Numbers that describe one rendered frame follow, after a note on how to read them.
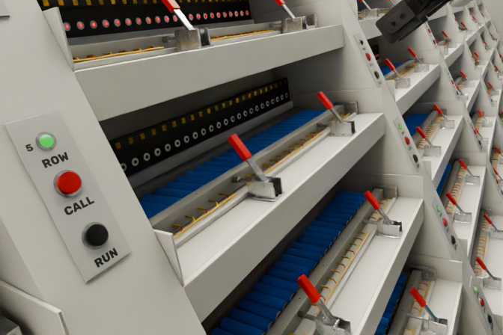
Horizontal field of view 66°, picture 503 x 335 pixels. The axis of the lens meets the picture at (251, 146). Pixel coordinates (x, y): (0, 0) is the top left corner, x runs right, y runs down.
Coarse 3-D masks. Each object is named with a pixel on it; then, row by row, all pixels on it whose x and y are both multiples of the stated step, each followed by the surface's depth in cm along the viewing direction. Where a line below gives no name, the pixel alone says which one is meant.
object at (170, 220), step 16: (304, 128) 67; (320, 128) 72; (272, 144) 61; (288, 144) 62; (256, 160) 55; (272, 160) 57; (224, 176) 50; (240, 176) 52; (192, 192) 46; (208, 192) 46; (224, 192) 49; (176, 208) 42; (192, 208) 44; (208, 208) 46; (160, 224) 40; (176, 224) 41; (192, 224) 41
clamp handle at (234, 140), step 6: (228, 138) 47; (234, 138) 47; (234, 144) 47; (240, 144) 47; (240, 150) 47; (246, 150) 48; (240, 156) 47; (246, 156) 47; (252, 162) 47; (252, 168) 47; (258, 168) 47; (258, 174) 47; (258, 180) 48; (264, 180) 47
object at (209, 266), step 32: (352, 96) 82; (384, 128) 80; (320, 160) 57; (352, 160) 65; (288, 192) 48; (320, 192) 55; (224, 224) 42; (256, 224) 41; (288, 224) 47; (192, 256) 37; (224, 256) 37; (256, 256) 41; (192, 288) 33; (224, 288) 37
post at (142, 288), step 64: (0, 64) 27; (64, 64) 31; (0, 128) 26; (0, 192) 25; (128, 192) 31; (0, 256) 27; (64, 256) 26; (128, 256) 30; (128, 320) 28; (192, 320) 32
